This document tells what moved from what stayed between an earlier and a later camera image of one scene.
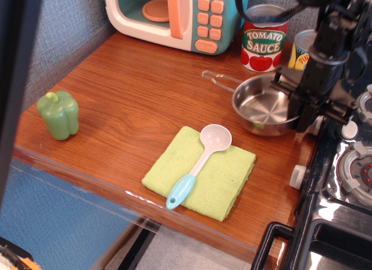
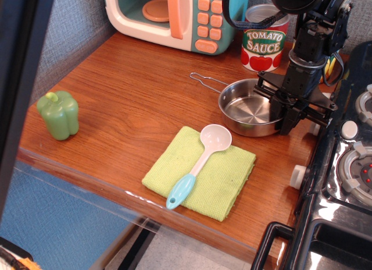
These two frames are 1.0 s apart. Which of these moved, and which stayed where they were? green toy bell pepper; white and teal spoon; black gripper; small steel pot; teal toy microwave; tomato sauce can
Moved: small steel pot; black gripper
Stayed: teal toy microwave; white and teal spoon; tomato sauce can; green toy bell pepper
